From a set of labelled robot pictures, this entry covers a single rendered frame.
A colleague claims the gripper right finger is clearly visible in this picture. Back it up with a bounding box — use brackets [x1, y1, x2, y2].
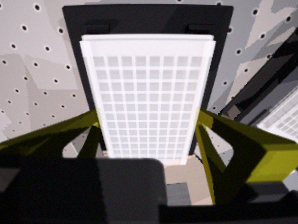
[195, 107, 298, 204]

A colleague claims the dark grey rectangular frame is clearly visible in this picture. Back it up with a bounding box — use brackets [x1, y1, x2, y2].
[221, 28, 298, 128]

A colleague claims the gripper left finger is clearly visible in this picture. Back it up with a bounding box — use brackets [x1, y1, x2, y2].
[0, 108, 102, 158]

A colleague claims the black rectangular frame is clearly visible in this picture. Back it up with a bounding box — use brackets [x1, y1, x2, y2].
[62, 4, 234, 110]

